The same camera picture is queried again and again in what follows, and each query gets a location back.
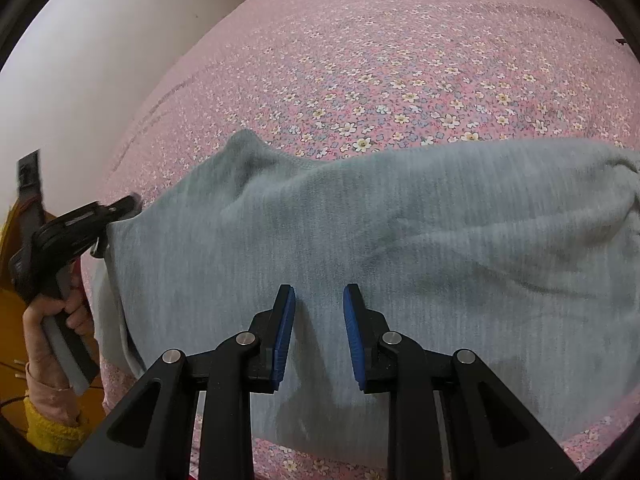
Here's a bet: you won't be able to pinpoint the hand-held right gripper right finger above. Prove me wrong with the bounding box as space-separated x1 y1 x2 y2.
343 284 581 480

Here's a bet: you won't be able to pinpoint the black flat device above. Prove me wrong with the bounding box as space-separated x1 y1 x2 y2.
16 149 49 226

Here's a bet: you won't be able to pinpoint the person's left forearm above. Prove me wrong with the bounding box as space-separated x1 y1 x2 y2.
21 359 91 457

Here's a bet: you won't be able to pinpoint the grey-blue knit pants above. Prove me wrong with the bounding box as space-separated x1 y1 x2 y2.
92 129 640 453

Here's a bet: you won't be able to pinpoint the bed with pink floral sheet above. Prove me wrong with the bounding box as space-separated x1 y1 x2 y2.
80 0 640 480

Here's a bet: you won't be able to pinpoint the person's left hand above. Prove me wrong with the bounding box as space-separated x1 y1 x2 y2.
22 271 94 388

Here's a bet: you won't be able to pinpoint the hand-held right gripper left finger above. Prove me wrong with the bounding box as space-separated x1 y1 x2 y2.
67 284 297 480

